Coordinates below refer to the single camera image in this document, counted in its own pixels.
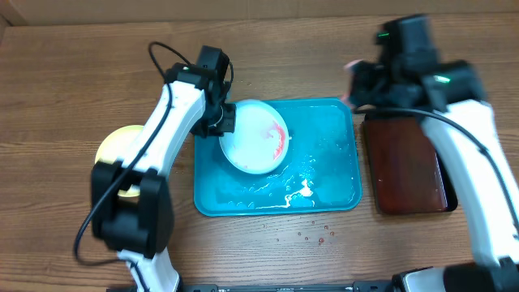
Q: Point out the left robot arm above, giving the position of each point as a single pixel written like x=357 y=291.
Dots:
x=131 y=209

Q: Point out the orange sponge with green scourer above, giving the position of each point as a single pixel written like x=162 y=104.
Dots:
x=350 y=81

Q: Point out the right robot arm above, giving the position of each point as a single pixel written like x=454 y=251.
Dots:
x=451 y=105

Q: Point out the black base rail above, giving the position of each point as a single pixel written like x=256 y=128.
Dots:
x=357 y=286

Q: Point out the yellow-green plate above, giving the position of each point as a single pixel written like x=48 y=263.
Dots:
x=116 y=142

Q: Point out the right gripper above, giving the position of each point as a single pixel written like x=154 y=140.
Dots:
x=361 y=79

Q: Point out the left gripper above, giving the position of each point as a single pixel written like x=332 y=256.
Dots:
x=228 y=126

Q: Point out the light blue plate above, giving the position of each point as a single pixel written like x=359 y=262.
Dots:
x=260 y=140

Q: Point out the teal plastic tray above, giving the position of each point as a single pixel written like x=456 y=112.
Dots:
x=320 y=172

